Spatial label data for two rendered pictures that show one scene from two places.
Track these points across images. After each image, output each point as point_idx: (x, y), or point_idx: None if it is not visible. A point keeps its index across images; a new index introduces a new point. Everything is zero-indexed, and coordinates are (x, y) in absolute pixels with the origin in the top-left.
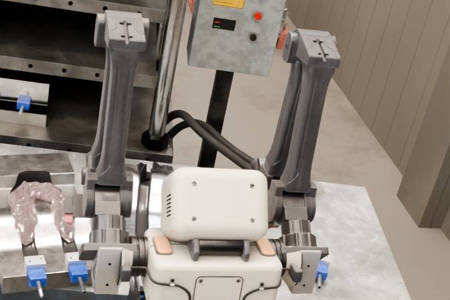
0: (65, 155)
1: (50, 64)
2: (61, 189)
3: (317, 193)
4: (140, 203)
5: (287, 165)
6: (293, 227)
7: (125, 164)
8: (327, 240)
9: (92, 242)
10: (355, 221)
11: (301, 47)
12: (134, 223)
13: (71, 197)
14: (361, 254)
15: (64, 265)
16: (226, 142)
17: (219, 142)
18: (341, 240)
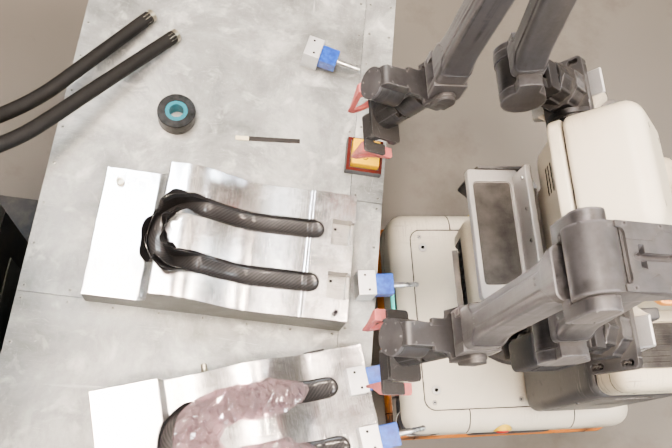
0: (97, 393)
1: None
2: (180, 401)
3: None
4: (228, 274)
5: (530, 57)
6: (567, 86)
7: (85, 288)
8: (246, 26)
9: (620, 354)
10: None
11: None
12: (276, 290)
13: (383, 383)
14: None
15: (359, 396)
16: (26, 104)
17: (47, 116)
18: (243, 7)
